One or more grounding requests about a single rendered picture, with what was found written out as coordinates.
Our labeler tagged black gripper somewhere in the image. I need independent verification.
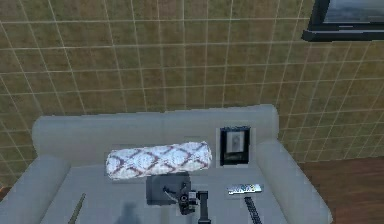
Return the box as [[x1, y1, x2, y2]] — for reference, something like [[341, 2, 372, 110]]
[[162, 181, 198, 216]]

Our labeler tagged grey sofa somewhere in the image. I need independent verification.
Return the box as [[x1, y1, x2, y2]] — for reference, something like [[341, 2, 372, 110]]
[[0, 104, 334, 224]]

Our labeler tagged white red patterned bolster pillow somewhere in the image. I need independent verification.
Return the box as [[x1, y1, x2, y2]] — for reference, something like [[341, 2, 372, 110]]
[[105, 140, 213, 181]]

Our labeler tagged silver remote control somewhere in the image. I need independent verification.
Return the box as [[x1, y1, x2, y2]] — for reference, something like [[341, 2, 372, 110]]
[[226, 182, 265, 197]]

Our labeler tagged black framed picture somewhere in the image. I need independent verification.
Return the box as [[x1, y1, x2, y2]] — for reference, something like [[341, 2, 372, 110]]
[[218, 125, 252, 167]]

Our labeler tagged black remote control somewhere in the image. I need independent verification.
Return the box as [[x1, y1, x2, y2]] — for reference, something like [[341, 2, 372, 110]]
[[243, 196, 264, 224]]

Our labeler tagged olive thin stick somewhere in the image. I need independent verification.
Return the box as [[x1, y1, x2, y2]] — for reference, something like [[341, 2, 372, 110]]
[[67, 192, 87, 224]]

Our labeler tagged black framed window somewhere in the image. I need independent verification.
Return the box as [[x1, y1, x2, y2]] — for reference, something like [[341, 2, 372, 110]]
[[301, 0, 384, 43]]

